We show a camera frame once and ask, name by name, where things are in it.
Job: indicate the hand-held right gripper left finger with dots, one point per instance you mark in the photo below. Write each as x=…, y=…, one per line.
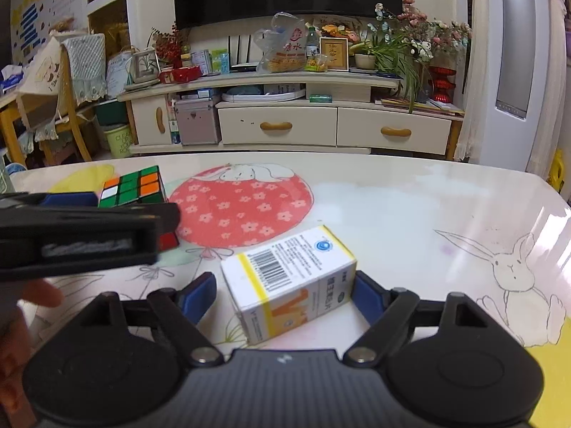
x=198, y=294

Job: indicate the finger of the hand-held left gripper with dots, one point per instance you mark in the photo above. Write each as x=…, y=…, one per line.
x=67, y=199
x=111, y=214

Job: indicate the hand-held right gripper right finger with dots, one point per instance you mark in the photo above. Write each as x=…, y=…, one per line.
x=370, y=294

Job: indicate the colourful puzzle cube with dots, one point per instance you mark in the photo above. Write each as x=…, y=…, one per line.
x=134, y=187

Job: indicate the white yellow medicine box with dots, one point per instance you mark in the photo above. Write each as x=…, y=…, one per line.
x=285, y=276

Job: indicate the person's left hand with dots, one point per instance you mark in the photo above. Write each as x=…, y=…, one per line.
x=42, y=293

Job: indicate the yellow wooden chair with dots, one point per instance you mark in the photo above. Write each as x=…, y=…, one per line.
x=78, y=129

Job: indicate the green bucket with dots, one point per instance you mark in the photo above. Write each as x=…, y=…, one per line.
x=118, y=141

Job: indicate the silver case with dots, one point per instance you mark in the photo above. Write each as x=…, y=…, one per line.
x=196, y=120

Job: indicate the beige tote bag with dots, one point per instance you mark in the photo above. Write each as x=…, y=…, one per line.
x=42, y=71

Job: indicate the blue tissue box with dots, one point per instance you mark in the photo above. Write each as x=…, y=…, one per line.
x=11, y=79

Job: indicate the white lace cloth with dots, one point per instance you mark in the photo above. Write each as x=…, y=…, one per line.
x=84, y=67

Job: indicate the red gift box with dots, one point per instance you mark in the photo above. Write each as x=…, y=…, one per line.
x=180, y=75

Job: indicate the red berry branches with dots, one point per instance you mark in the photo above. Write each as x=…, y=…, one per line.
x=167, y=47

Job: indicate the wide cream cabinet drawer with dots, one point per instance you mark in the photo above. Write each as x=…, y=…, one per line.
x=276, y=127

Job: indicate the green white carton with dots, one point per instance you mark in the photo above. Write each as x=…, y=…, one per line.
x=220, y=62

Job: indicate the white round tray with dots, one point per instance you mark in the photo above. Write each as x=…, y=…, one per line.
x=263, y=93

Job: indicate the small green box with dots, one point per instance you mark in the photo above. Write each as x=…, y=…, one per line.
x=321, y=98

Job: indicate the cream tv cabinet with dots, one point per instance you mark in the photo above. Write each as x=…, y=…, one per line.
x=267, y=81

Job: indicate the red lantern ornament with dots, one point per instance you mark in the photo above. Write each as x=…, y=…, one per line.
x=441, y=84

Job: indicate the white curtain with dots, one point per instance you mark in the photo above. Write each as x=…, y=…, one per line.
x=473, y=98

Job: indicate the yellow plastic toy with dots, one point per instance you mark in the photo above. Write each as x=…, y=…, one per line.
x=556, y=171

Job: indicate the potted green plant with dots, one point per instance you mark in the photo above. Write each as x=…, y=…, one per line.
x=366, y=60

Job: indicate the framed certificate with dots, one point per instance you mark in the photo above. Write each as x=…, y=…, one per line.
x=333, y=54

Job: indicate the clear plastic bag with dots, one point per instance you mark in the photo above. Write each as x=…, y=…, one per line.
x=285, y=44

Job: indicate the artificial pink white flowers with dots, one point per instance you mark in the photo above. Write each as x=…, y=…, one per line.
x=428, y=31

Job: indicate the white standing air conditioner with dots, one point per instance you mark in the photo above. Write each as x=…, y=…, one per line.
x=513, y=53

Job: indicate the colourful wall poster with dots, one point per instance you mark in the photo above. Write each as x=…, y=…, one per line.
x=49, y=9

